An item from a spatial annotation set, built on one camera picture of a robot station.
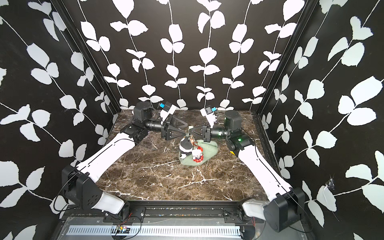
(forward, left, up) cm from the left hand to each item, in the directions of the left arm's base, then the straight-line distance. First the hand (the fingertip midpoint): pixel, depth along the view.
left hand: (185, 129), depth 64 cm
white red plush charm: (-5, -6, -15) cm, 17 cm away
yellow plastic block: (+7, -29, -36) cm, 47 cm away
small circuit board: (-32, +33, -36) cm, 58 cm away
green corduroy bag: (-2, -12, -15) cm, 19 cm away
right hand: (0, -2, -1) cm, 3 cm away
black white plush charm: (-2, 0, -11) cm, 12 cm away
